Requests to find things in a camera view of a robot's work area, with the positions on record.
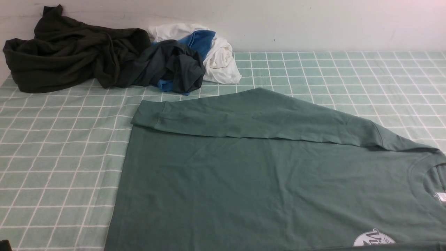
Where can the green long-sleeve top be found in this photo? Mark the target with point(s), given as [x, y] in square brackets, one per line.
[261, 171]

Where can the white crumpled garment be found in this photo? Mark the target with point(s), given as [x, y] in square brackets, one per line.
[219, 62]

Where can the dark grey crumpled garment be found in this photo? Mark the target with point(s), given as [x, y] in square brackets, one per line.
[147, 68]

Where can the blue crumpled garment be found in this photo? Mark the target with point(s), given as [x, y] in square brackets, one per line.
[200, 42]

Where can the green checkered tablecloth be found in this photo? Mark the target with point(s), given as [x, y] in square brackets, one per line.
[62, 152]

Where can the dark olive crumpled garment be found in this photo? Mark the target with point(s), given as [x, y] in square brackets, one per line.
[65, 52]

